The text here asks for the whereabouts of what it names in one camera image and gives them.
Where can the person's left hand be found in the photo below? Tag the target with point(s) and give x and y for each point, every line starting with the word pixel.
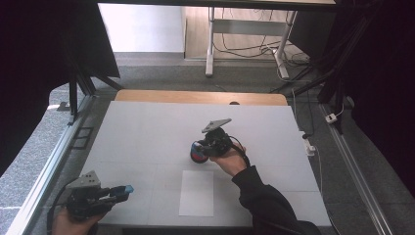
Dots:
pixel 70 225

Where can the blue stamp cap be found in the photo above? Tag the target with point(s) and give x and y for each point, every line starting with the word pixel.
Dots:
pixel 129 188

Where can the black metal stand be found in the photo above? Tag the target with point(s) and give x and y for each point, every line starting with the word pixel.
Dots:
pixel 73 98

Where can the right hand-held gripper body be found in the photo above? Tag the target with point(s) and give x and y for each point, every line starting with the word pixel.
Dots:
pixel 218 142

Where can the white power strip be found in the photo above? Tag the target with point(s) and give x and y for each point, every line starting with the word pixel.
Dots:
pixel 308 147

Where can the black curtain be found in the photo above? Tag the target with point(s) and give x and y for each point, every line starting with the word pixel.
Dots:
pixel 385 81
pixel 39 65

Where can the grey table mat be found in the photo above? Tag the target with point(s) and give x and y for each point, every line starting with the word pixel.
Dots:
pixel 147 137

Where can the white desk frame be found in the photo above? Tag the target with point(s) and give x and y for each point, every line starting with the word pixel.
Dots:
pixel 248 26

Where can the white paper sheet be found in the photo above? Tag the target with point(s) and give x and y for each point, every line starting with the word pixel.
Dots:
pixel 196 193

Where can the red round ink pad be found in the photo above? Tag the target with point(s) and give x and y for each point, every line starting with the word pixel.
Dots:
pixel 197 158

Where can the aluminium rail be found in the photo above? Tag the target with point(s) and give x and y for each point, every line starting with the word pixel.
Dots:
pixel 355 169
pixel 42 176

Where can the white plug adapter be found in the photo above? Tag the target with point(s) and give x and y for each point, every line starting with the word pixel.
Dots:
pixel 331 118

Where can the person's right hand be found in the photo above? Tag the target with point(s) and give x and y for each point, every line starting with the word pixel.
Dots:
pixel 232 161

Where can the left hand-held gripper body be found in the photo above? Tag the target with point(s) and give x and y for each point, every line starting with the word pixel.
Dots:
pixel 85 197

